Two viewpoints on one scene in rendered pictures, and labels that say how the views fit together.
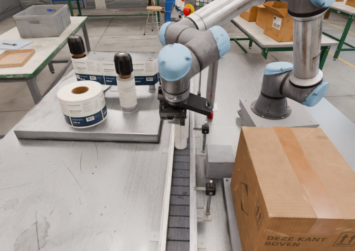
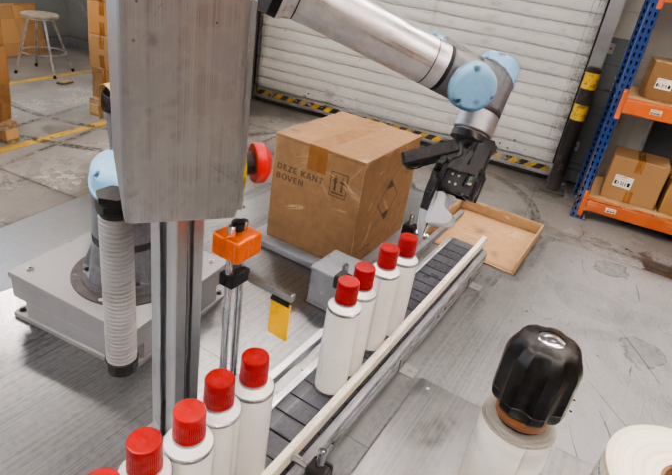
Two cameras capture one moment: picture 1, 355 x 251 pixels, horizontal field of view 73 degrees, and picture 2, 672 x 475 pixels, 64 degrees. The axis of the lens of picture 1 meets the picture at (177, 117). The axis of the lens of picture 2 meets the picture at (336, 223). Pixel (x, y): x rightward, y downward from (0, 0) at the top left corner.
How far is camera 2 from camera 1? 159 cm
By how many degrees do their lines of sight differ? 114
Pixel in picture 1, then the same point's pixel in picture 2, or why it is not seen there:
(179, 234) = (454, 255)
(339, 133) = (55, 239)
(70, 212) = (597, 356)
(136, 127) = (470, 422)
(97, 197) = not seen: hidden behind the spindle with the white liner
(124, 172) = not seen: hidden behind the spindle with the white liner
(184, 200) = (431, 271)
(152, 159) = (445, 369)
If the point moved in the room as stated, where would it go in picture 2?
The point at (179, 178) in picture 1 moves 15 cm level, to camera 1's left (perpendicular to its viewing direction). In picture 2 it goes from (423, 291) to (490, 319)
